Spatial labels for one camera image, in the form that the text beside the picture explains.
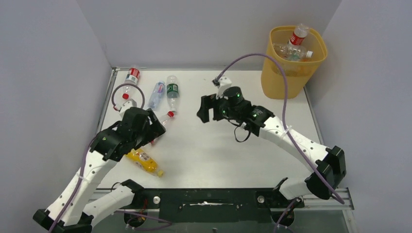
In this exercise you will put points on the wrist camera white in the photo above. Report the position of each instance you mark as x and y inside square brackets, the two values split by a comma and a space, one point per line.
[222, 83]
[127, 105]

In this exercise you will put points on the yellow juice bottle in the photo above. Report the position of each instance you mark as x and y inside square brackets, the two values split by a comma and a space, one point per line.
[145, 162]

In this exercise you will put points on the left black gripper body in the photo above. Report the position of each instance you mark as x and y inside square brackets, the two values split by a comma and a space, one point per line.
[139, 138]

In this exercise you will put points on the red label bottle left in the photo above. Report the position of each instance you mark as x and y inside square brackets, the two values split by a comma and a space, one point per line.
[165, 120]

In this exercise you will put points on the yellow plastic waste bin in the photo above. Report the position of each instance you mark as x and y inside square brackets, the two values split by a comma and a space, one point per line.
[298, 73]

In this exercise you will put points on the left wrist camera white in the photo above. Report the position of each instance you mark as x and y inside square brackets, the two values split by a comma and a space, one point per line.
[127, 105]

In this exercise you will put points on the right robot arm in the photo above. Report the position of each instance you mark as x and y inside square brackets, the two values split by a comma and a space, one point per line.
[327, 165]

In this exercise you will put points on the clear unlabelled bottle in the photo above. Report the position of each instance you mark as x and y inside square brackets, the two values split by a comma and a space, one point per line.
[292, 52]

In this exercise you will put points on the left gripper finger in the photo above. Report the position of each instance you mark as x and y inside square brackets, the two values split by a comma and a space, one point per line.
[155, 124]
[149, 136]

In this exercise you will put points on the clear bottle red label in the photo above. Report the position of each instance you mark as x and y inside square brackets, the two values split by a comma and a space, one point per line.
[132, 77]

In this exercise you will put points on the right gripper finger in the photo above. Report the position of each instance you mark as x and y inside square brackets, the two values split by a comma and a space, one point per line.
[219, 111]
[207, 103]

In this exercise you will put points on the clear bottle blue purple label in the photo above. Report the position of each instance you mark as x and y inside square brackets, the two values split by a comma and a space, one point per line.
[157, 95]

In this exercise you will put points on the clear bottle dark green label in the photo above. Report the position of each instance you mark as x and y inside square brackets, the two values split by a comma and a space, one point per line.
[172, 93]

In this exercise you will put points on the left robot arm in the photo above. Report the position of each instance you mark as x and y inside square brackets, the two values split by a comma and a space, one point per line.
[72, 212]

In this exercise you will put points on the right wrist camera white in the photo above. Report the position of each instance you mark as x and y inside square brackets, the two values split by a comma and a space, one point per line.
[222, 83]

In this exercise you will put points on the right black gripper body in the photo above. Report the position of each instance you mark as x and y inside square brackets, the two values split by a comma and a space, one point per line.
[212, 107]

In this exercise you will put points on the red label bottle red cap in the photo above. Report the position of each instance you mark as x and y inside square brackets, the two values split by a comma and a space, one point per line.
[300, 32]

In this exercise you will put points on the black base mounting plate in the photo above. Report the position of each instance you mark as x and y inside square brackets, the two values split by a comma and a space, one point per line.
[212, 205]

